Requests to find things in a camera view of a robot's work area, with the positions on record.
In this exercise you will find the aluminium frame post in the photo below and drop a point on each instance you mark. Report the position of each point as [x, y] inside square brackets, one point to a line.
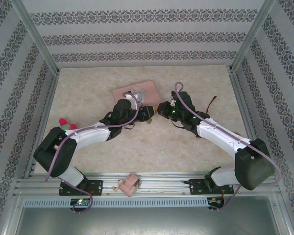
[36, 36]
[252, 34]

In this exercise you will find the left aluminium frame post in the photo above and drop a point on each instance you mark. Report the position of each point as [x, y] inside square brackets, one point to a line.
[36, 36]

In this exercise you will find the right aluminium side rail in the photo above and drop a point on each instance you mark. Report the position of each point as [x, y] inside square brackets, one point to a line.
[245, 110]

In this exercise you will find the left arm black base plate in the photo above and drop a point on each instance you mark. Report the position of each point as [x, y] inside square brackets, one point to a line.
[95, 187]

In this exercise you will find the circuit board with led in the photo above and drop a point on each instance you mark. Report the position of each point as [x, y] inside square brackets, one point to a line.
[80, 202]
[216, 201]

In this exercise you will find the left aluminium side rail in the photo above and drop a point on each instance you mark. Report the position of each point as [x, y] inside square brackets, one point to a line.
[45, 117]

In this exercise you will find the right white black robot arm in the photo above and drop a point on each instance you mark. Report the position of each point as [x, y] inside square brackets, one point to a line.
[215, 134]

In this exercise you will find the white pink plush toy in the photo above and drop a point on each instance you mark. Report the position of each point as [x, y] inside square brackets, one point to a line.
[68, 124]

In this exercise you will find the grey metal sheet panel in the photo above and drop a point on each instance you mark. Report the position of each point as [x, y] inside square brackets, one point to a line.
[149, 221]

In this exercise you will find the aluminium front rail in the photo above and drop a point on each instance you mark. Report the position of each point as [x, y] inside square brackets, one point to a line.
[161, 181]

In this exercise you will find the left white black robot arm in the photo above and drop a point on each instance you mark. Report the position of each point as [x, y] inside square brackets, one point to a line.
[88, 133]

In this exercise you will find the aluminium side rail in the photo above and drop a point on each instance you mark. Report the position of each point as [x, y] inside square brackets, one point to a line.
[45, 117]
[245, 110]

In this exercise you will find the left circuit board with LED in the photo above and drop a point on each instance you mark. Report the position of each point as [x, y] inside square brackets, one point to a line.
[80, 202]

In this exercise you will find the right aluminium frame post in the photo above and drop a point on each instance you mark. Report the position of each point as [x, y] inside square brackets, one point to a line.
[252, 34]

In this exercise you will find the right circuit board with LED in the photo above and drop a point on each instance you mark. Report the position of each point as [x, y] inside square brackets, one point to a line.
[216, 201]

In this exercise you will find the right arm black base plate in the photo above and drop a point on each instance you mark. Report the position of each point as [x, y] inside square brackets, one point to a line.
[197, 187]

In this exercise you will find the pink tin with couple print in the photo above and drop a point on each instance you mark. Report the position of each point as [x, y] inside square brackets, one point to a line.
[152, 91]

